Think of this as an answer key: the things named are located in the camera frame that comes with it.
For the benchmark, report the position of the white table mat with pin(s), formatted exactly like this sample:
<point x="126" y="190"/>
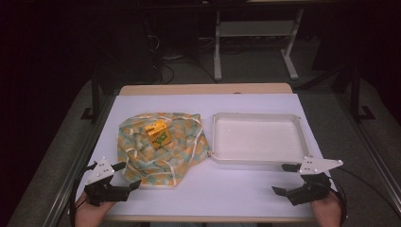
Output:
<point x="208" y="195"/>

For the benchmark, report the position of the black metal stand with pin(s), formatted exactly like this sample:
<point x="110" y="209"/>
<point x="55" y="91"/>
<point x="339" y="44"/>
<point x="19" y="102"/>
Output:
<point x="95" y="101"/>
<point x="355" y="94"/>

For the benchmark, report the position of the white metal desk frame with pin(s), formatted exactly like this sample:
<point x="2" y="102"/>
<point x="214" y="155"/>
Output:
<point x="217" y="47"/>

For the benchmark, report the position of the white plastic tray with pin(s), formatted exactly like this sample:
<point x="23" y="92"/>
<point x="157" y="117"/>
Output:
<point x="258" y="138"/>

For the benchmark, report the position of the person's right hand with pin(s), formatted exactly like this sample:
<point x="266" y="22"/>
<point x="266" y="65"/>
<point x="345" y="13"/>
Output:
<point x="327" y="211"/>

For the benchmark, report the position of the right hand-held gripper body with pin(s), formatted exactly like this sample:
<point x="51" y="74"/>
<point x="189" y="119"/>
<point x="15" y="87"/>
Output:
<point x="312" y="189"/>

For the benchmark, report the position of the aluminium rail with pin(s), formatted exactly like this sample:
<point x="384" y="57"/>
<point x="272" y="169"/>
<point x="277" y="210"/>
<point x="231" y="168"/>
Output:
<point x="372" y="151"/>
<point x="75" y="170"/>

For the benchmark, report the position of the orange green patterned cloth bag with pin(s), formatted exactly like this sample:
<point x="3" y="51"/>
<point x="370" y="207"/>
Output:
<point x="142" y="160"/>

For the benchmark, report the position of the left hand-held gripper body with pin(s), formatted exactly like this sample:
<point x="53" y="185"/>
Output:
<point x="104" y="192"/>

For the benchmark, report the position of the person's left hand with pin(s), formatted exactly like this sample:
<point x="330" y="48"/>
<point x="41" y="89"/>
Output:
<point x="91" y="214"/>

